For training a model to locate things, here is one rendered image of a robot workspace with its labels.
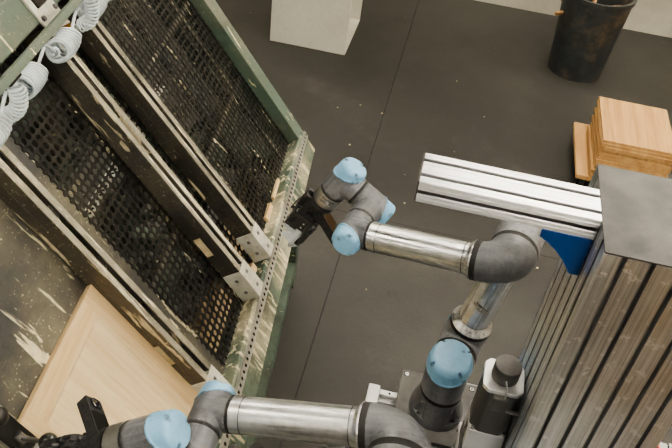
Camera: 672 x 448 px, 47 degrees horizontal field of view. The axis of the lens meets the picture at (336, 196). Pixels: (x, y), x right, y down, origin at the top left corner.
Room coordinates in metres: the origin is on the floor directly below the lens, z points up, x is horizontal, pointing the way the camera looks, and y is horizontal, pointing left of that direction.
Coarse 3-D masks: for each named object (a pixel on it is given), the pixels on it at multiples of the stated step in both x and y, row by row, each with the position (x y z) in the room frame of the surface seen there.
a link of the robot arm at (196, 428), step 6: (192, 426) 0.83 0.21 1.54; (198, 426) 0.83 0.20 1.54; (204, 426) 0.84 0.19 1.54; (192, 432) 0.82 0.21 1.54; (198, 432) 0.82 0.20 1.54; (204, 432) 0.82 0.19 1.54; (210, 432) 0.83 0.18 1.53; (192, 438) 0.81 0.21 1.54; (198, 438) 0.81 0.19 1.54; (204, 438) 0.81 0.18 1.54; (210, 438) 0.82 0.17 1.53; (216, 438) 0.83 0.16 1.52; (192, 444) 0.79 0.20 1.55; (198, 444) 0.80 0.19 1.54; (204, 444) 0.80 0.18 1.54; (210, 444) 0.81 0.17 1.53; (216, 444) 0.82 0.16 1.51
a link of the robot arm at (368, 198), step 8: (368, 184) 1.57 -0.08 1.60; (360, 192) 1.54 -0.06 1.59; (368, 192) 1.55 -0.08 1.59; (376, 192) 1.56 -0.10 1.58; (352, 200) 1.54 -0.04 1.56; (360, 200) 1.53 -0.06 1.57; (368, 200) 1.53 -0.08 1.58; (376, 200) 1.53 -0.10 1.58; (384, 200) 1.55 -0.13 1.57; (352, 208) 1.50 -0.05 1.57; (368, 208) 1.50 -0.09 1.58; (376, 208) 1.51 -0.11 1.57; (384, 208) 1.53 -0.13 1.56; (392, 208) 1.54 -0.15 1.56; (376, 216) 1.49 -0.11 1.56; (384, 216) 1.51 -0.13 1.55
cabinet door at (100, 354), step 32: (96, 320) 1.25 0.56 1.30; (64, 352) 1.11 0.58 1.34; (96, 352) 1.18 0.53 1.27; (128, 352) 1.25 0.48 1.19; (64, 384) 1.05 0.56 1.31; (96, 384) 1.11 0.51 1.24; (128, 384) 1.17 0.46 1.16; (160, 384) 1.24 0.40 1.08; (32, 416) 0.94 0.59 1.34; (64, 416) 0.99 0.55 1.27; (128, 416) 1.10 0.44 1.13
